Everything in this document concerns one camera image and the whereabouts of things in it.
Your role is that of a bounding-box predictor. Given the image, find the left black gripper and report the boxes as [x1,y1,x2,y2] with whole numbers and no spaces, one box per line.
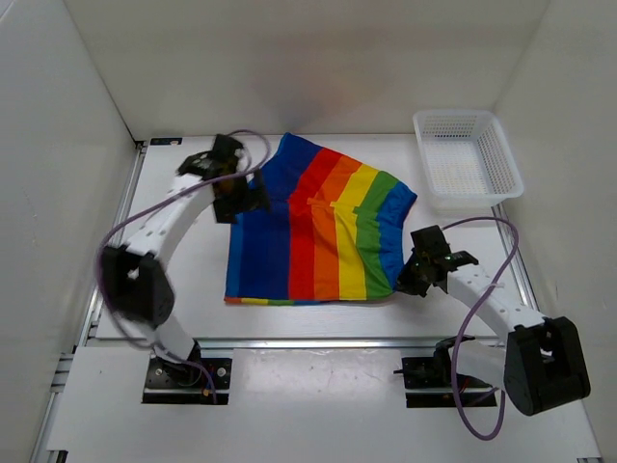
[212,167,270,225]

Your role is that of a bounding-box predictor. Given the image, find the rainbow striped shorts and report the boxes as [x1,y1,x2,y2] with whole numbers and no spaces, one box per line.
[225,133,417,306]

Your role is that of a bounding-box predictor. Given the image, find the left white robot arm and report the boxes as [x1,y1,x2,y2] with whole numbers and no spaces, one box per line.
[95,129,270,386]

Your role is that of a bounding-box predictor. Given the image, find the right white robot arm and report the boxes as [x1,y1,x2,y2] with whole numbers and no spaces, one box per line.
[396,226,591,416]

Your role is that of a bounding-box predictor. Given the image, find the dark label sticker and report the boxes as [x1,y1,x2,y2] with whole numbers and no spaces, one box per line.
[149,137,183,146]

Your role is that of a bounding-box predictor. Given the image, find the white plastic mesh basket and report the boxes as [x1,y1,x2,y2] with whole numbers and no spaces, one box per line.
[413,109,524,212]

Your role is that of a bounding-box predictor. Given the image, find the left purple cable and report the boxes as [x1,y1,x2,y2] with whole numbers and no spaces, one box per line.
[94,128,271,404]

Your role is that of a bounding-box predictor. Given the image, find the purple cable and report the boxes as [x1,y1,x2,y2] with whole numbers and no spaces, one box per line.
[441,216,524,442]
[94,128,271,404]

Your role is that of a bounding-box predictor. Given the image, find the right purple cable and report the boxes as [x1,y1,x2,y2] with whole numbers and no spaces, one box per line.
[441,216,524,442]

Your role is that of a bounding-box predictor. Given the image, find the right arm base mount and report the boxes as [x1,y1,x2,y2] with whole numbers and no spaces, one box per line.
[393,337,496,409]

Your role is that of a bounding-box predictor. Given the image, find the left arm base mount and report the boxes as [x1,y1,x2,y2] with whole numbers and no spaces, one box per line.
[142,354,232,406]

